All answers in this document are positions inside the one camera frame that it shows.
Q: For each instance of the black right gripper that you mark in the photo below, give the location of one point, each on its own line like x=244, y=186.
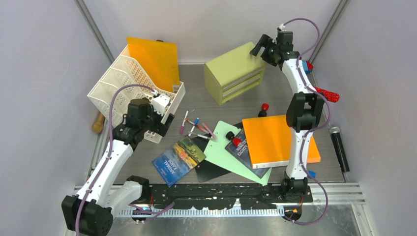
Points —
x=263, y=41

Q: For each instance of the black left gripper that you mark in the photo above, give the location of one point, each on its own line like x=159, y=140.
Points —
x=160, y=128

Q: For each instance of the Animal Farm blue book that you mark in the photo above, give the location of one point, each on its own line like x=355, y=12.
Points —
x=178, y=160

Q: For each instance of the white plastic file rack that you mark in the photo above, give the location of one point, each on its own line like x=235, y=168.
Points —
x=123, y=81

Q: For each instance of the thick orange binder folder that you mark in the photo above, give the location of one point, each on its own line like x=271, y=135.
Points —
x=272, y=143

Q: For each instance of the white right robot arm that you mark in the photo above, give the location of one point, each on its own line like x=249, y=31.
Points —
x=304, y=112

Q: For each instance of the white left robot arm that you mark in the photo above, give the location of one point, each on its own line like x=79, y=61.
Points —
x=92, y=209

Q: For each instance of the purple marker pen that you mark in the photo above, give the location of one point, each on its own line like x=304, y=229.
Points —
x=183, y=122

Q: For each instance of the blue cap white marker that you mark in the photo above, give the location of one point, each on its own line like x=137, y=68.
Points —
x=193, y=126

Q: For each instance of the orange red marker pen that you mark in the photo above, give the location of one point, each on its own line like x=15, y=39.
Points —
x=197, y=126

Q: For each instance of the pink highlighter pen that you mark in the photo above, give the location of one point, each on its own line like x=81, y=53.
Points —
x=209, y=131

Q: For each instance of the colourful toy blocks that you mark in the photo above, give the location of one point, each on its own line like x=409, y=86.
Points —
x=307, y=66

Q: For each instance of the green metal drawer cabinet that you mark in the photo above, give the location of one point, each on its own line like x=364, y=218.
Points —
x=233, y=73

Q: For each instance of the mint green clipboard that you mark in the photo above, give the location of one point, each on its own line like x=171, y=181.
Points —
x=217, y=154

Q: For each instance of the thin orange folder in rack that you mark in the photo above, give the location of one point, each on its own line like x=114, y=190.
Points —
x=158, y=58

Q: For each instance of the black clipboard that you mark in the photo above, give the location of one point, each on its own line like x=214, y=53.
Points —
x=206, y=171

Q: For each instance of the red black stamp near cabinet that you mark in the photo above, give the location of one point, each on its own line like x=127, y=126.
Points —
x=263, y=111

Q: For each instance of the Nineteen Eighty-Four dark book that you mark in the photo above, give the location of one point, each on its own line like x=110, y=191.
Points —
x=241, y=153

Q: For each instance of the red glitter microphone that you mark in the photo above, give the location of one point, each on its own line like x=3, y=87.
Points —
x=328, y=95

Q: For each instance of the black handheld microphone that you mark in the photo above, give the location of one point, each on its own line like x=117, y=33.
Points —
x=339, y=149

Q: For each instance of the blue silver small marker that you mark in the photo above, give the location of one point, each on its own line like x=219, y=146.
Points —
x=311, y=174

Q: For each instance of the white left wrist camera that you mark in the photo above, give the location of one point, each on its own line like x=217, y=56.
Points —
x=160, y=103

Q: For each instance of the wooden handle tool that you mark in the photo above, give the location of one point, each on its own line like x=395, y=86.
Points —
x=98, y=124

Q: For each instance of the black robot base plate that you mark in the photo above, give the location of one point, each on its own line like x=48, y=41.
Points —
x=220, y=196

